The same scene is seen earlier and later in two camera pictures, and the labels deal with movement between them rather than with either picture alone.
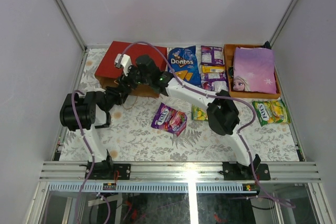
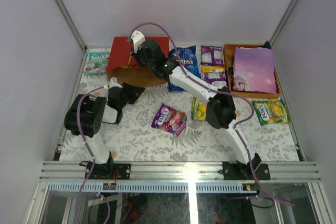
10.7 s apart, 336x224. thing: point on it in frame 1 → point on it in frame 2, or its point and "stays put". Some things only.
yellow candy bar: (212, 69) stays put
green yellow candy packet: (271, 111) stays put
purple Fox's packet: (215, 82) stays put
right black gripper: (132, 68) → (136, 55)
